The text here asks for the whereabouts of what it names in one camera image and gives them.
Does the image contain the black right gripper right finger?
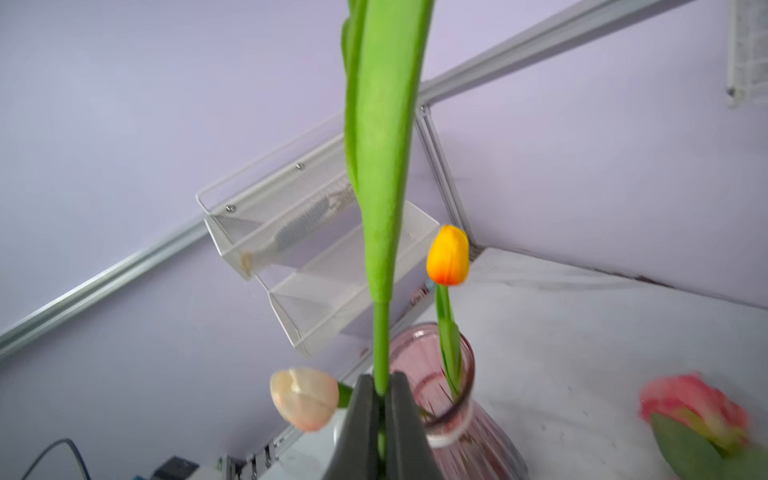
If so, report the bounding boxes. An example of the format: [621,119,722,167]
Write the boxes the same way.
[384,371,443,480]

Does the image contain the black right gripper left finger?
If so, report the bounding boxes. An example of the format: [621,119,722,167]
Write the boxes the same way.
[323,374,380,480]

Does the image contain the pale pink tulip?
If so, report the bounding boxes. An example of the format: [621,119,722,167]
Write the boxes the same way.
[270,368,353,432]

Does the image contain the orange tulip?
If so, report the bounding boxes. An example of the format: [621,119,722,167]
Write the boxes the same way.
[425,224,472,400]

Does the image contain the yellow tulip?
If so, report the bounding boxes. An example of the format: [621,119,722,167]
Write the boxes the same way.
[341,1,434,398]

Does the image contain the wide purple glass vase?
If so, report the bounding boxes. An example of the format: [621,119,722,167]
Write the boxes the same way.
[390,323,529,480]

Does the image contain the items in mesh shelf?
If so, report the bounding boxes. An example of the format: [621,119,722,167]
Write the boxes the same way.
[240,183,356,276]

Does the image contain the white mesh two-tier shelf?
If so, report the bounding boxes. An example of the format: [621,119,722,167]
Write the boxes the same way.
[195,104,442,358]

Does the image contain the black cable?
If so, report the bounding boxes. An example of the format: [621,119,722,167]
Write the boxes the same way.
[20,437,92,480]

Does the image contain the white wire wall basket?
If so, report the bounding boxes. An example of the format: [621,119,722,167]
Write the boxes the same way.
[726,0,767,108]

